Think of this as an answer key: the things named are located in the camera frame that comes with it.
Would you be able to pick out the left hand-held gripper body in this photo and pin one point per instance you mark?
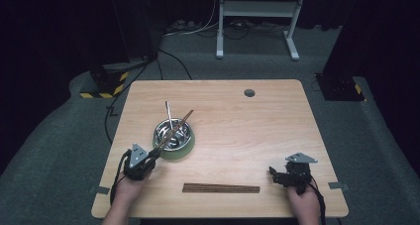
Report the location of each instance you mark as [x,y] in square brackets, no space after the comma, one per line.
[136,165]

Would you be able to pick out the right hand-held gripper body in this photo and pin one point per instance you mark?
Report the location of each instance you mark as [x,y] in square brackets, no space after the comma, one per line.
[297,175]

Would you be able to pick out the metal bowl with green base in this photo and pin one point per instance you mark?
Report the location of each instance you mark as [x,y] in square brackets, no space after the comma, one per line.
[175,154]

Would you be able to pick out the single brown chopstick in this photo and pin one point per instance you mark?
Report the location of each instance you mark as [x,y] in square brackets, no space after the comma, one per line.
[176,130]
[180,123]

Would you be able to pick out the row of wooden chopsticks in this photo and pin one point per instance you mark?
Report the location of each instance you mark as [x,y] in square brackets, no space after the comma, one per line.
[220,188]

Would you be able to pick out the person's left hand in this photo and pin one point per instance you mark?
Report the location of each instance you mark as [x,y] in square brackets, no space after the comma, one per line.
[130,190]

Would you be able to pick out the person's right hand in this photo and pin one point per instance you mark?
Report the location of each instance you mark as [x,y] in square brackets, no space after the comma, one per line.
[303,206]

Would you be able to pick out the metal spoon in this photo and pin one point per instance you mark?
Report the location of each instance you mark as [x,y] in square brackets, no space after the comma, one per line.
[169,114]

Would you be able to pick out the grey tape piece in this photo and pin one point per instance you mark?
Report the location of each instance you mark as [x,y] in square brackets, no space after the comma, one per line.
[338,186]
[100,190]

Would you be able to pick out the yellow-black striped stand base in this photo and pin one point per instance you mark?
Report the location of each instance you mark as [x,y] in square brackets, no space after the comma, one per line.
[109,91]

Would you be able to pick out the black perforated stand base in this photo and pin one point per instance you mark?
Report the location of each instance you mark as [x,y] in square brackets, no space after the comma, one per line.
[340,88]

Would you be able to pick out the power strip with plugs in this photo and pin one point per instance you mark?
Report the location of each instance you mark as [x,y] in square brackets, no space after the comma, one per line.
[181,25]

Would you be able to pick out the white metal stand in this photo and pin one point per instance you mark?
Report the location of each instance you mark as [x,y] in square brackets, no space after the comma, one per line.
[259,8]

